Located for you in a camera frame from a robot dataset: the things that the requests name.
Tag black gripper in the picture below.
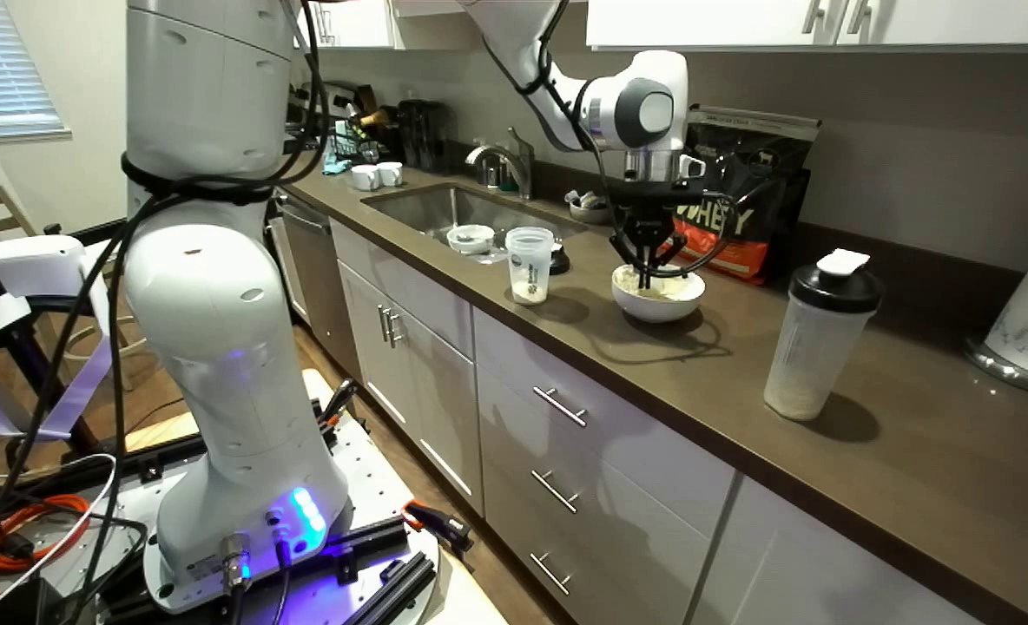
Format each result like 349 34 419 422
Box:
626 203 700 293

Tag black orange clamp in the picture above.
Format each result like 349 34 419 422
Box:
311 376 363 441
398 495 480 556

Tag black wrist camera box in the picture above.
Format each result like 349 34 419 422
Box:
619 169 730 209

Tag white window blind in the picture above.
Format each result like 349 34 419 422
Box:
0 0 74 147

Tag white upper kitchen cabinets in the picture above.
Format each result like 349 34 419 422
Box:
297 0 1028 57

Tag light wood board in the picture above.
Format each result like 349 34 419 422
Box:
119 406 208 459

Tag stainless steel sink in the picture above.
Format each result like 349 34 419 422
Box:
361 182 595 266

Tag stainless dishwasher front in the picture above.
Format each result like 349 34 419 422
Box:
269 186 363 382

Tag orange cable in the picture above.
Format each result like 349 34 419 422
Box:
0 488 98 584

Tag teal glass jar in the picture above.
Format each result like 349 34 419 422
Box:
314 117 363 182

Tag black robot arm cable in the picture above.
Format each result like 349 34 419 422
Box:
0 0 732 618

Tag upper cabinet door handle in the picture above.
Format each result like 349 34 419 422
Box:
800 0 834 38
835 0 874 46

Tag perforated metal robot table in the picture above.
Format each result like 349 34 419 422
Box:
24 365 509 625

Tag white ceramic bowl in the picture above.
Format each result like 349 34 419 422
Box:
609 262 707 328

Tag grey lower kitchen cabinets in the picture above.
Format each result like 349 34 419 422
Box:
326 216 986 625

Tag white round container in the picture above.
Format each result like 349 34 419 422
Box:
440 222 499 265

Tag black aluminium rail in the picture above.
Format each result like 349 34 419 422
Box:
336 547 440 625
324 515 411 561

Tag white cable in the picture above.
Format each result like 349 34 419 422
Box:
0 447 125 625

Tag black whey protein bag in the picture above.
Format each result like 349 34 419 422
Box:
653 102 824 287

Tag steel drawer bar handle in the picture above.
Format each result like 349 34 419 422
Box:
523 547 577 600
527 465 587 517
531 382 589 431

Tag shaker bottle with black lid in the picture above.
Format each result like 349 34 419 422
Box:
760 246 888 422

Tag chrome sink faucet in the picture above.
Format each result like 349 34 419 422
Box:
462 139 538 203

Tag beige protein powder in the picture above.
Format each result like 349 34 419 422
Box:
615 266 700 299

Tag black coffee maker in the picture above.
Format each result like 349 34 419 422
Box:
394 97 450 172

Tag clear open shaker bottle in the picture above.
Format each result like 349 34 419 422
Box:
504 222 567 308

